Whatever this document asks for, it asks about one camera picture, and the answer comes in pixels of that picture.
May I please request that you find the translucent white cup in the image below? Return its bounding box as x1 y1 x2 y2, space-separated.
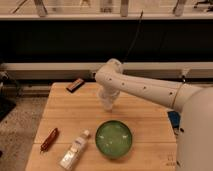
98 88 119 111

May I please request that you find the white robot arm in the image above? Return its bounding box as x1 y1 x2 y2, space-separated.
95 58 213 171

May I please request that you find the brown rectangular block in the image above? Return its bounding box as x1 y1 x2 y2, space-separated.
66 78 84 93

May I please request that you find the green glass bowl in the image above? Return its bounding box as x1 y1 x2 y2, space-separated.
95 120 133 159

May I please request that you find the red pocket knife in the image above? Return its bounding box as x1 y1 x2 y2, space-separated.
40 128 59 152

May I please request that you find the blue connector box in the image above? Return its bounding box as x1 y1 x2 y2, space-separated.
168 111 180 128

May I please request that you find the clear plastic bottle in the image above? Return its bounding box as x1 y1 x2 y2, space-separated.
60 130 90 171

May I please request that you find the white wall outlet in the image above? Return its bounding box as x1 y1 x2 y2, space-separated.
91 71 97 79

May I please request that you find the black hanging cable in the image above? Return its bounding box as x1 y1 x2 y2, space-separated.
120 9 145 64

